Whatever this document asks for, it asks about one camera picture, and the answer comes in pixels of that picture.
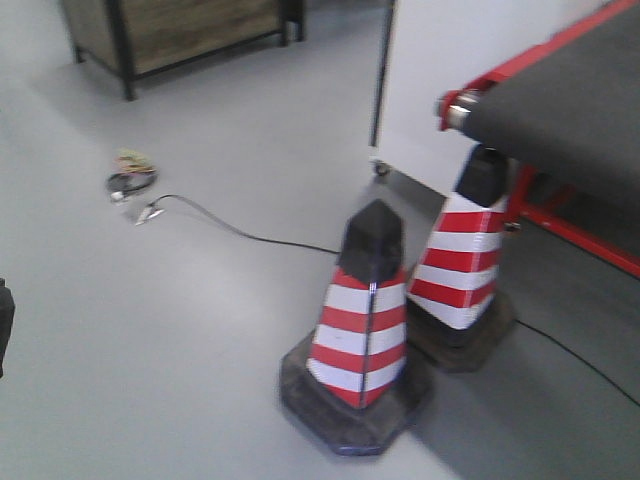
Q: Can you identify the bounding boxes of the left red-white traffic cone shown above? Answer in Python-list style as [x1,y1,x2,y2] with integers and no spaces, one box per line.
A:
[279,200,433,456]

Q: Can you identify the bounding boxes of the wooden cabinet black frame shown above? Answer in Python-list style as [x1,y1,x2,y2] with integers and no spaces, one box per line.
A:
[59,0,307,101]

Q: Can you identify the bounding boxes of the black floor cable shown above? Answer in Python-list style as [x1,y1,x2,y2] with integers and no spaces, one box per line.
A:
[107,169,640,407]

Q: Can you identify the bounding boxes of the right red-white traffic cone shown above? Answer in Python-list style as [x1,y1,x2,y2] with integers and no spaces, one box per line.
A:
[407,144,516,373]

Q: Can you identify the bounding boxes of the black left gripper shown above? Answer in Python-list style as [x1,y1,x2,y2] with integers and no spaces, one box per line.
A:
[0,278,15,377]

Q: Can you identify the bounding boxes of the red-white traffic cone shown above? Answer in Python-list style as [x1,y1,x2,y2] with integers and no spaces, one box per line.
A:
[407,144,516,373]
[279,200,433,456]

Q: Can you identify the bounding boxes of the black conveyor belt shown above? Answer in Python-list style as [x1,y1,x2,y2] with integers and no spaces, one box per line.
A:
[462,6,639,210]

